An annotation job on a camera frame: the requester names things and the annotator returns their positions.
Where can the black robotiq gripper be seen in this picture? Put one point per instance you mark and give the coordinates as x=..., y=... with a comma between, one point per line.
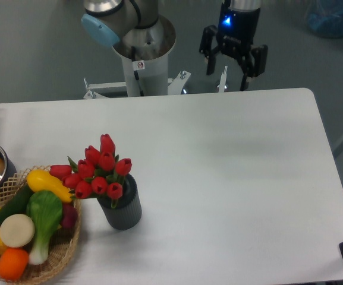
x=234, y=36

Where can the red tulip bouquet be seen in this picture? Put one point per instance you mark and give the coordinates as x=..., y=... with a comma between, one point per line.
x=100, y=174

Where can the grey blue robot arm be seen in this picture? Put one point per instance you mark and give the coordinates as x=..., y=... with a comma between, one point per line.
x=123, y=16

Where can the dark grey ribbed vase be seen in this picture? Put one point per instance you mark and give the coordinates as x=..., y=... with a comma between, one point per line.
x=128, y=211

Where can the blue plastic bag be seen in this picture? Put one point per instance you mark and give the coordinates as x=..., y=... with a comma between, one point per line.
x=325, y=18

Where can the purple red radish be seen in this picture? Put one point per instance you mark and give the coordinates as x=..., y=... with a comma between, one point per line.
x=69, y=216

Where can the yellow squash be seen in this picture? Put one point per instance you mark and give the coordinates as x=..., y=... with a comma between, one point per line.
x=40, y=180

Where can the green bok choy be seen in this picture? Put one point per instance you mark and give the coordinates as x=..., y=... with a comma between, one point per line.
x=45, y=210

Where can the woven wicker basket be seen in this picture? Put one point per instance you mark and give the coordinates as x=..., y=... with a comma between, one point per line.
x=62, y=245

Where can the dark green cucumber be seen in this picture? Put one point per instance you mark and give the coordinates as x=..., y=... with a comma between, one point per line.
x=17, y=204

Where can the beige round bun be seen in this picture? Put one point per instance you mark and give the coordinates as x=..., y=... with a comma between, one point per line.
x=17, y=230

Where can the orange fruit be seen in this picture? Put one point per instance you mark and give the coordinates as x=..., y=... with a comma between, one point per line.
x=13, y=262

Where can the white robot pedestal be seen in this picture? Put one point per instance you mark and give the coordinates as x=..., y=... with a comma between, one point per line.
x=144, y=56

